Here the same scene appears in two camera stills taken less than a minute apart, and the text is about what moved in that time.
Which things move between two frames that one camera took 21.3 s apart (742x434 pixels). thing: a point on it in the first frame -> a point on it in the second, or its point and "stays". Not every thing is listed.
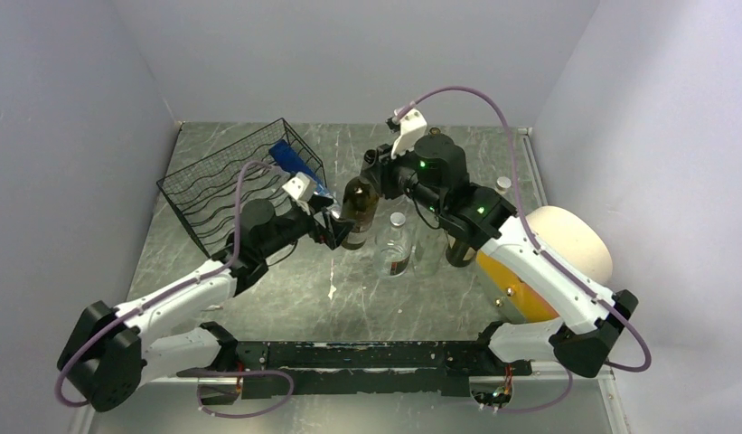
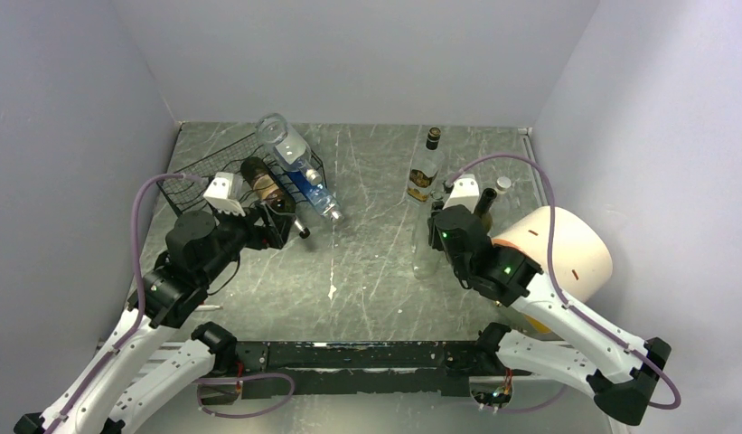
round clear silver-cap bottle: (394, 240) -> (286, 146)
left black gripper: (335, 228) -> (281, 223)
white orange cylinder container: (567, 237) stays
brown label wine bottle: (360, 202) -> (267, 190)
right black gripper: (383, 168) -> (435, 240)
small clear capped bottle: (502, 183) stays
